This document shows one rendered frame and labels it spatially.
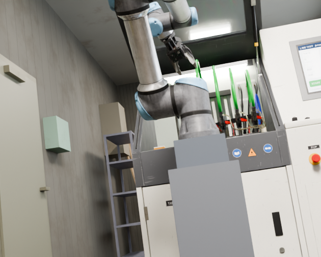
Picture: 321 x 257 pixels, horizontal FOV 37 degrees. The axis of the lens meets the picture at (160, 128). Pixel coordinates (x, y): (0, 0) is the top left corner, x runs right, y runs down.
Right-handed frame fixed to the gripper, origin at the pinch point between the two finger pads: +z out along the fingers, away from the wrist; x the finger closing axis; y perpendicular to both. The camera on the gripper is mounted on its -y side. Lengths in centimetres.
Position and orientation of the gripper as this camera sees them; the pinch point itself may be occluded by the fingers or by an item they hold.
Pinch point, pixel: (187, 69)
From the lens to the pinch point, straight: 226.2
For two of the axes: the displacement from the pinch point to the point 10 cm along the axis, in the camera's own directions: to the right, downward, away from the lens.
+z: 4.9, 7.5, 4.4
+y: -0.5, 5.3, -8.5
